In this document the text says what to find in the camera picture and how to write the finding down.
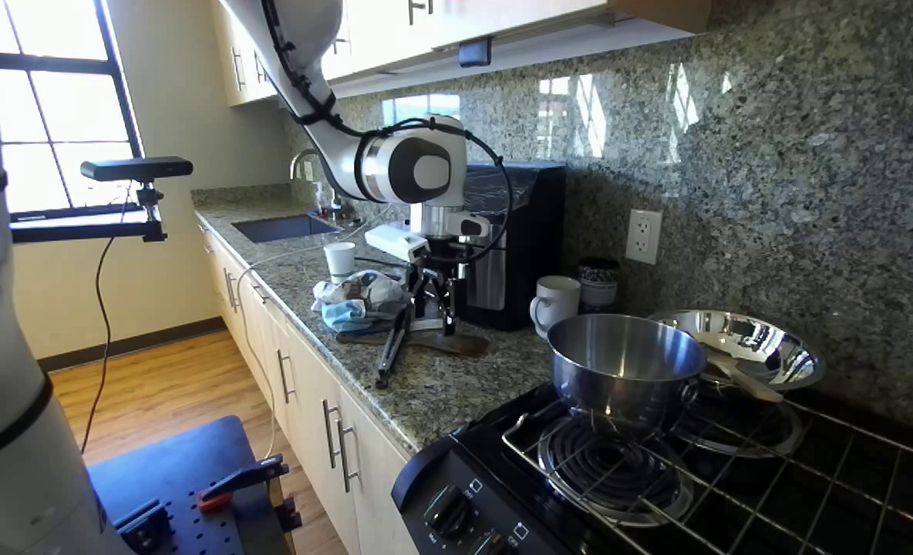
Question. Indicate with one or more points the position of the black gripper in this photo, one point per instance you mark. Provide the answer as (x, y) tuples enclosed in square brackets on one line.
[(440, 255)]

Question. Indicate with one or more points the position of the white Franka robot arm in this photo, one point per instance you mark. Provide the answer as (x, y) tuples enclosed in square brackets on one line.
[(375, 170)]

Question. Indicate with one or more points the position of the blue robot base platform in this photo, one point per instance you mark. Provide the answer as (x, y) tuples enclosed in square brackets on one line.
[(168, 463)]

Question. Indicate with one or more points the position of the small white cup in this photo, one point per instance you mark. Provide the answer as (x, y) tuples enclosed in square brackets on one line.
[(339, 259)]

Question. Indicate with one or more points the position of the black coffee maker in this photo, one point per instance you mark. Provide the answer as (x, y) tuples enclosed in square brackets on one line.
[(529, 243)]

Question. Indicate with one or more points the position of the white ceramic mug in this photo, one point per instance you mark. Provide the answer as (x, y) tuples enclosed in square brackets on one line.
[(556, 299)]

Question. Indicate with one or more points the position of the cream lower cabinet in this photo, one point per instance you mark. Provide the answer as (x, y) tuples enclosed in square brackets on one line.
[(307, 371)]

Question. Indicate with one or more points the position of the cream cabinet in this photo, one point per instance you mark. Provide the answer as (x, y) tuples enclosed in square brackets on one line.
[(307, 371), (537, 17)]

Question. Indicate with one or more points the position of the kitchen sink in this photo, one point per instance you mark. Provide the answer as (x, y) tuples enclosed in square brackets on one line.
[(282, 229)]

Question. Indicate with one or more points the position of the dark round canister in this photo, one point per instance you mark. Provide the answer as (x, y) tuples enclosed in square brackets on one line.
[(600, 282)]

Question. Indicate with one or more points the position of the black electric stove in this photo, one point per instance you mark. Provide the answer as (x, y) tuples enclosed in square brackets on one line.
[(475, 483)]

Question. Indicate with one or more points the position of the metal faucet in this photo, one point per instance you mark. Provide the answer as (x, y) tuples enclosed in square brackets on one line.
[(296, 166)]

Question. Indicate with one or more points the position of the stainless steel pot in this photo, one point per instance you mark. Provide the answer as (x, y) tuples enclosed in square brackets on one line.
[(621, 387)]

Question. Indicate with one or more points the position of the black under-cabinet device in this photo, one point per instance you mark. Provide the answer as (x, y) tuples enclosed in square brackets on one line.
[(475, 55)]

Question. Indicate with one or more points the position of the cream upper cabinet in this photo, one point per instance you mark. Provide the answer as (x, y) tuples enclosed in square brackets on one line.
[(537, 17)]

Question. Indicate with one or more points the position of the shiny steel bowl pan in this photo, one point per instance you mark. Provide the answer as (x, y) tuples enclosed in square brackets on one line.
[(755, 344)]

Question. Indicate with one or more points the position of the white wall outlet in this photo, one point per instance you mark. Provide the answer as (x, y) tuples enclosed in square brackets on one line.
[(644, 235)]

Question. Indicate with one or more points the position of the black stereo camera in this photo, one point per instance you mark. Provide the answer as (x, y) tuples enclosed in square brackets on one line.
[(136, 168)]

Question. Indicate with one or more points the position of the black camera stand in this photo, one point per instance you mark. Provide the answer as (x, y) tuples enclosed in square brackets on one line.
[(86, 224)]

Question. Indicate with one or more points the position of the window with dark frame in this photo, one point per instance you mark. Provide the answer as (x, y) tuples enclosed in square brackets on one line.
[(59, 104)]

